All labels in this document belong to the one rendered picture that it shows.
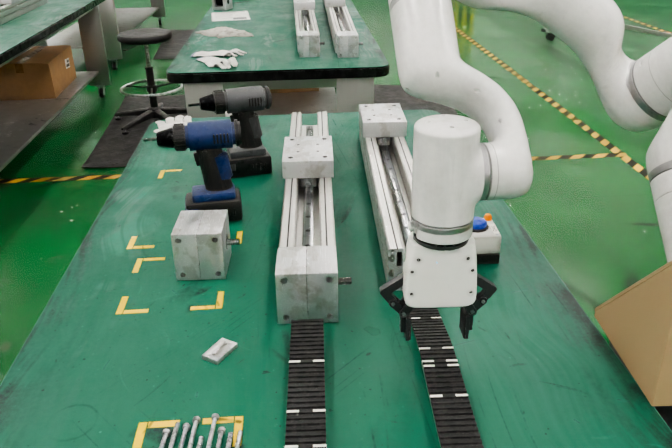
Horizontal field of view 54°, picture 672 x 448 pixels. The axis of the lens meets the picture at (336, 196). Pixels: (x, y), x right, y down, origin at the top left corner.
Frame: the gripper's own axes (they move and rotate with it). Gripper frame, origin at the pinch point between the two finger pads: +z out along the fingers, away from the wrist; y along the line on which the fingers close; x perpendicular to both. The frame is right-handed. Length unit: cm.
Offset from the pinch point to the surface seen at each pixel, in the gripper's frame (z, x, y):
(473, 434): 2.6, -18.5, 1.7
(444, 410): 2.9, -14.0, -1.0
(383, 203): -2.4, 37.8, -4.1
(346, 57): 6, 204, -4
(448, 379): 2.5, -8.4, 0.5
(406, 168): -2, 56, 3
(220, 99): -14, 73, -40
